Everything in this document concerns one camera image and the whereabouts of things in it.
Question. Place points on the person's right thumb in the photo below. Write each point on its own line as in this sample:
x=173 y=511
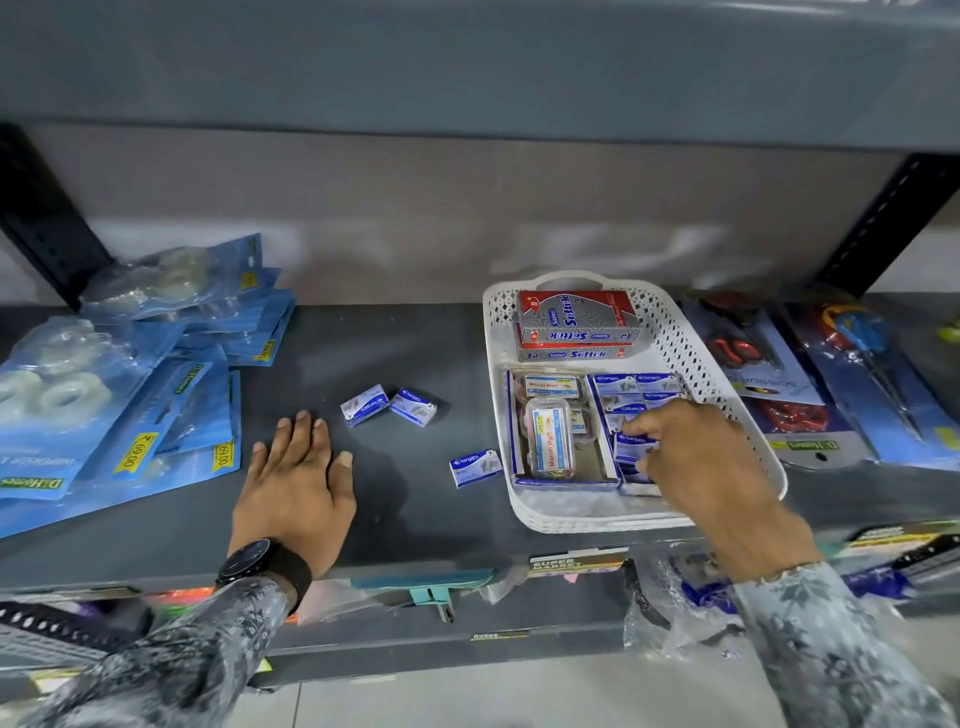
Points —
x=658 y=469

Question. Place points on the red scissors blister pack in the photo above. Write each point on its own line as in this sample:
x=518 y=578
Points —
x=750 y=352
x=802 y=427

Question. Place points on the cluster of blue staple boxes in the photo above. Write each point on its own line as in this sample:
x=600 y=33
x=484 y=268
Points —
x=626 y=390

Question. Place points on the dark grey metal shelf board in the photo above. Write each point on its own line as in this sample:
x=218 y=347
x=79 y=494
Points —
x=420 y=495

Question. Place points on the person's left little finger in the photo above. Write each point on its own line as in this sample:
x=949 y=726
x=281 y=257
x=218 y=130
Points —
x=259 y=463

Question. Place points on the person's left thumb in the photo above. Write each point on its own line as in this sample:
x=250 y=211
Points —
x=343 y=471

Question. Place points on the pile of blue tape packets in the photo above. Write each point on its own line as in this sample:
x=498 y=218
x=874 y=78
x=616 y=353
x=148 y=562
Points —
x=112 y=382

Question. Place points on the open blue white carton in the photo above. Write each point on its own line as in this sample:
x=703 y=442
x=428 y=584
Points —
x=525 y=465

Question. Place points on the yellow green item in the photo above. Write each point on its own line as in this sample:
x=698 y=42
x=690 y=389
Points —
x=952 y=330

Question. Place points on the clear plastic pin case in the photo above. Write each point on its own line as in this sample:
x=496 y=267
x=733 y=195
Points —
x=550 y=439
x=581 y=424
x=553 y=386

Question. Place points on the grey metal shelf overhead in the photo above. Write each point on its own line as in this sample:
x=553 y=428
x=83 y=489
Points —
x=480 y=67

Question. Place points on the person's right hand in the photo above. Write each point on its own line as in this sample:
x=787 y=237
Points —
x=712 y=472

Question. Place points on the person's left middle finger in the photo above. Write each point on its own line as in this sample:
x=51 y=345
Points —
x=303 y=435

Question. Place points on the red and grey cardboard box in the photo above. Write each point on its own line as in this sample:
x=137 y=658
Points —
x=576 y=324

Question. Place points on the blue yellow scissors blister pack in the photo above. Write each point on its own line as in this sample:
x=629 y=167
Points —
x=877 y=375

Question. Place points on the person's left forearm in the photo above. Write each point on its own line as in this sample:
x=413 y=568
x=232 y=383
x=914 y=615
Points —
x=172 y=660

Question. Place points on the clear plastic bag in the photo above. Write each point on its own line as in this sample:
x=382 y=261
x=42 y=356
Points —
x=675 y=600

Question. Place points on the small blue staple box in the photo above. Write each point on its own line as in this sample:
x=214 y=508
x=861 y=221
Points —
x=634 y=450
x=413 y=407
x=477 y=469
x=365 y=405

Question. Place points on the white perforated plastic basket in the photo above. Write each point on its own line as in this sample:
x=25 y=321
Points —
x=675 y=337

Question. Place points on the black wristwatch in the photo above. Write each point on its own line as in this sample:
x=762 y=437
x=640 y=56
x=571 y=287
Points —
x=259 y=566

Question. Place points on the black perforated shelf upright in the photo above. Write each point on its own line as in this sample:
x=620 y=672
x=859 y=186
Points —
x=45 y=225
x=892 y=225

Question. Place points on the person's right forearm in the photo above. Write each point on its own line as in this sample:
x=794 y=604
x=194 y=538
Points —
x=817 y=637

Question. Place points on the teal plastic item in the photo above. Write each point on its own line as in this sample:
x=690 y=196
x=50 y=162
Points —
x=427 y=585

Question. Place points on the person's left hand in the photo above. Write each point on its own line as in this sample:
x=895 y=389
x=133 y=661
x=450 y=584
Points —
x=289 y=502

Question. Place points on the black perforated plastic item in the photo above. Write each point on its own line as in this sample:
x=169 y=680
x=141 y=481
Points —
x=60 y=626

